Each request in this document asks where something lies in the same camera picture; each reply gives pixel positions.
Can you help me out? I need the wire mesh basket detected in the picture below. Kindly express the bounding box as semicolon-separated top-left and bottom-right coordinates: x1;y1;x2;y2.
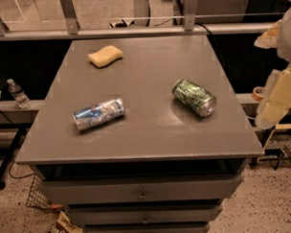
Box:
26;175;51;211

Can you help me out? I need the yellow sponge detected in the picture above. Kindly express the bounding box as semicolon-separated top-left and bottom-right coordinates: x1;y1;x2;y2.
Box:
88;46;123;68

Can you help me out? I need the grey drawer cabinet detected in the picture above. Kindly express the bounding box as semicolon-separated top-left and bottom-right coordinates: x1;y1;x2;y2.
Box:
16;35;262;233

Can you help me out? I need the roll of tan tape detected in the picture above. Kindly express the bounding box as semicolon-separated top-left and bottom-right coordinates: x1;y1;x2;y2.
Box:
252;86;265;101

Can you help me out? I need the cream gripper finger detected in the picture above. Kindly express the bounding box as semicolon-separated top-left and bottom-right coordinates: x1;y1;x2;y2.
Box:
255;65;291;129
254;20;281;49

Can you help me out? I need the yellow metal stand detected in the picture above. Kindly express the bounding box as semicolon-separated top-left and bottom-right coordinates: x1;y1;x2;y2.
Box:
257;122;291;165

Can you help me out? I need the grey metal railing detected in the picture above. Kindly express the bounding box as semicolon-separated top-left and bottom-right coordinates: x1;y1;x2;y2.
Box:
0;0;291;41

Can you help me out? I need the black cable on floor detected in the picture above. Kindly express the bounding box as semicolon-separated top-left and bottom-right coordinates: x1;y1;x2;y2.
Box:
0;100;35;181

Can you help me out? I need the snack chip bag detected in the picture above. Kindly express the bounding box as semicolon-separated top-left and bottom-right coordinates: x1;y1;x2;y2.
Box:
47;212;83;233

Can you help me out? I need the blue silver soda can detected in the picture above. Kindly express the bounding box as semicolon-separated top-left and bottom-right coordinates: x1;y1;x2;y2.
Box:
73;97;125;130

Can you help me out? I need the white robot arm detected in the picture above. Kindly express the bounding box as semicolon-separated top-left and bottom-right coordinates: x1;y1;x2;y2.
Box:
254;7;291;128

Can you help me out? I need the clear plastic water bottle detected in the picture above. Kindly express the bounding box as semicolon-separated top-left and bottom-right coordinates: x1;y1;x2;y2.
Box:
7;79;31;109

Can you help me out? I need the green soda can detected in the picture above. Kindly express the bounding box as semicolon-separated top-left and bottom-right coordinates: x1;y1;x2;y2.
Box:
172;80;217;117

